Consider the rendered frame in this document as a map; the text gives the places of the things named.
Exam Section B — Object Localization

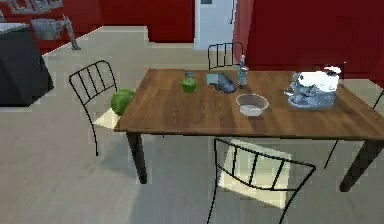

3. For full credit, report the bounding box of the brown wooden dining table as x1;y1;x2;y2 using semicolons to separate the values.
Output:
113;68;384;193

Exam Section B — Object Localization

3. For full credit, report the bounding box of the small green apple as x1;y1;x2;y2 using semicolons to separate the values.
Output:
181;76;197;94

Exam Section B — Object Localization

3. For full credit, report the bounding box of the blue grey flat object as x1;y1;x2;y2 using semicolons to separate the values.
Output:
205;72;238;94

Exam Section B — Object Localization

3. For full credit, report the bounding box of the large green round fruit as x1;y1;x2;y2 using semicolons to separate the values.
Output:
110;88;136;117

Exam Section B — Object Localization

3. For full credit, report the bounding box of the white room door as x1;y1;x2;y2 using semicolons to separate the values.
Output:
193;0;237;51

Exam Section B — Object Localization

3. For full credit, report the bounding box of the grey statue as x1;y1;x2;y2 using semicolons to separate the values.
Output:
62;14;82;52

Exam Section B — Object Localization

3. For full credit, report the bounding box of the grey bin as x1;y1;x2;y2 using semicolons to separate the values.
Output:
31;18;66;41

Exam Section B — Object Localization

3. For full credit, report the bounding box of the black wire chair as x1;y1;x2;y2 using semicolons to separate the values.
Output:
205;137;317;224
207;41;245;71
68;59;134;157

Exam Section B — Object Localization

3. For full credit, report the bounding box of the black door handle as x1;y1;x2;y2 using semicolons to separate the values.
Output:
229;0;237;25

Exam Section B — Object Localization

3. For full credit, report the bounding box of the grey wall shelf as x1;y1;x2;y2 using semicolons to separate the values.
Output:
7;0;64;15

